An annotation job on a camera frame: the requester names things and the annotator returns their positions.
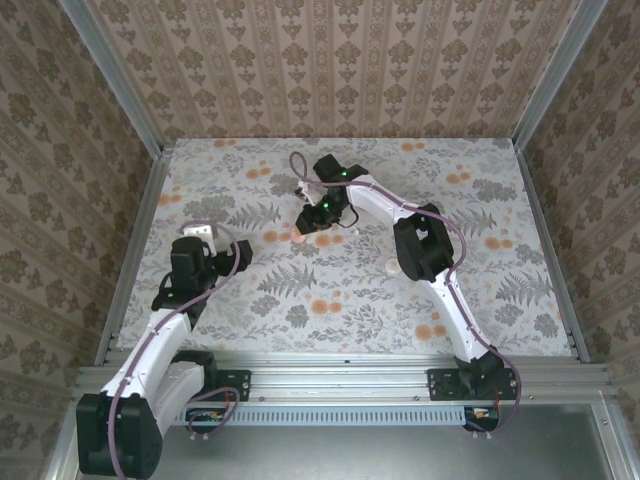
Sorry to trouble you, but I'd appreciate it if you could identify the floral patterned table cover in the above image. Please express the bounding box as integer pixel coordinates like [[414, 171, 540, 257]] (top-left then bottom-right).
[[117, 137, 574, 359]]

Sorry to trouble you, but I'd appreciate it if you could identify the small black electronics module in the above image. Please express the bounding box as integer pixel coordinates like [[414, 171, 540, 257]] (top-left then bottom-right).
[[463, 406, 501, 432], [187, 408, 226, 435]]

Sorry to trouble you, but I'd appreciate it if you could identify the grey metal sheet panel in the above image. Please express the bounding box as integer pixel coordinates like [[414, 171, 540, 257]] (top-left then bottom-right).
[[47, 403, 640, 480]]

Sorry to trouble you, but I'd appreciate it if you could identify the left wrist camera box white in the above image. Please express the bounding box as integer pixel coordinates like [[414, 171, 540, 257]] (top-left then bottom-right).
[[181, 223, 217, 254]]

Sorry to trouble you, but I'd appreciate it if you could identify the aluminium frame side rail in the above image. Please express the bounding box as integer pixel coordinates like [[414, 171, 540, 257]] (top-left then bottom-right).
[[94, 144, 174, 366], [514, 144, 592, 364]]

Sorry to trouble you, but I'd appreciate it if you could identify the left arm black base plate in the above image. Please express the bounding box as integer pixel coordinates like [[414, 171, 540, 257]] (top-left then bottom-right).
[[199, 368, 251, 402]]

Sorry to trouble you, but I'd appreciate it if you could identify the aluminium frame cross rail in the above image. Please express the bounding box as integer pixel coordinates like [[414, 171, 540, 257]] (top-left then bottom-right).
[[74, 349, 612, 404]]

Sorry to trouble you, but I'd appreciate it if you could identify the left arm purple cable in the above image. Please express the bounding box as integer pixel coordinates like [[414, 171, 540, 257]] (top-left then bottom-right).
[[107, 222, 247, 479]]

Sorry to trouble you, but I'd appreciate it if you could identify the slotted white cable duct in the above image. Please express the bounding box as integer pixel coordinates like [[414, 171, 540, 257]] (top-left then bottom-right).
[[172, 405, 466, 426]]

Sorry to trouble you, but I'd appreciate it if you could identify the aluminium frame corner post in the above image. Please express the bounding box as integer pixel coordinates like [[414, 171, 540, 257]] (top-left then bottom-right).
[[57, 0, 166, 156], [512, 0, 609, 151]]

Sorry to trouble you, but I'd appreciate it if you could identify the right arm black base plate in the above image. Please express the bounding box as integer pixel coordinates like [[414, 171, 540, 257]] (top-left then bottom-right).
[[428, 368, 520, 402]]

